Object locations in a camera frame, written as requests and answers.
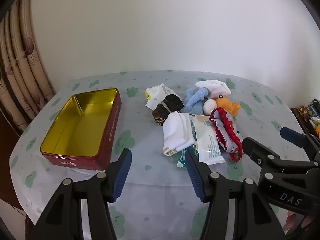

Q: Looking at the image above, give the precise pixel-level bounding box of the white sock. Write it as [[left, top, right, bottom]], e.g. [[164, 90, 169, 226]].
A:
[[162, 112, 196, 157]]

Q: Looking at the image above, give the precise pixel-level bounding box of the teal packet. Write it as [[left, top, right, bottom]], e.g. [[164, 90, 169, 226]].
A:
[[172, 145, 198, 168]]

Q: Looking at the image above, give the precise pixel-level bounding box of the orange plush toy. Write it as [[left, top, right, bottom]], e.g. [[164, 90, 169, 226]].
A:
[[215, 94, 241, 118]]

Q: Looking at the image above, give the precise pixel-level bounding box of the dark side table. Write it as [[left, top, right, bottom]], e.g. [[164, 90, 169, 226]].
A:
[[291, 100, 320, 140]]

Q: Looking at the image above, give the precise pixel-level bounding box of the person's right hand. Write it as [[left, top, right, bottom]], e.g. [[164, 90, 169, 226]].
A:
[[282, 210, 314, 233]]

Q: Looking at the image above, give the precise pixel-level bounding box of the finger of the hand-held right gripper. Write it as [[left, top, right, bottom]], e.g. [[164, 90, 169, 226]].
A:
[[242, 137, 320, 180], [280, 127, 320, 162]]

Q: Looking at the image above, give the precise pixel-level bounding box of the beige printed curtain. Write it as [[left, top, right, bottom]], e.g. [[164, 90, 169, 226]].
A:
[[0, 0, 57, 133]]

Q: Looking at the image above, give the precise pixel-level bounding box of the grey pouch with red frill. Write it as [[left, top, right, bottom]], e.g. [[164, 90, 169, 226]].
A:
[[209, 107, 243, 161]]

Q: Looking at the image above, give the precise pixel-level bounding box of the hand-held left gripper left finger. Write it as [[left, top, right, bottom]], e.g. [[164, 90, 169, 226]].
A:
[[29, 148, 132, 240]]

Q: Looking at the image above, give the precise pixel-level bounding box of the red tin box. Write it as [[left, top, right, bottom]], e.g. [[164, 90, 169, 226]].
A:
[[40, 88, 122, 170]]

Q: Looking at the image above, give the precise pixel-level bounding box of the white floral-print pouch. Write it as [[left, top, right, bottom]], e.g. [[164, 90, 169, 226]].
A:
[[145, 83, 184, 110]]

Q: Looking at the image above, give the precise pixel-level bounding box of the white wet wipes packet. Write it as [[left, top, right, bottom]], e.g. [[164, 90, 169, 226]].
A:
[[191, 114, 225, 165]]

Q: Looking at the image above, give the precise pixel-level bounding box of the blue towel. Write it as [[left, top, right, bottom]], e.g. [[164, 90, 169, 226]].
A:
[[180, 87, 213, 116]]

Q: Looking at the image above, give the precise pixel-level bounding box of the dark brown coin purse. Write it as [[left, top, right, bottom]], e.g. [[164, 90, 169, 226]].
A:
[[152, 94, 184, 126]]

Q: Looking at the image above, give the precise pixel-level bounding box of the white cotton ball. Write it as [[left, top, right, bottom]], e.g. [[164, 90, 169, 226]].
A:
[[203, 98, 217, 115]]

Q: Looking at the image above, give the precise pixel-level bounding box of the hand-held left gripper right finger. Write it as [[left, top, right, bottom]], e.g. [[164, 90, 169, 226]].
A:
[[184, 149, 287, 240]]

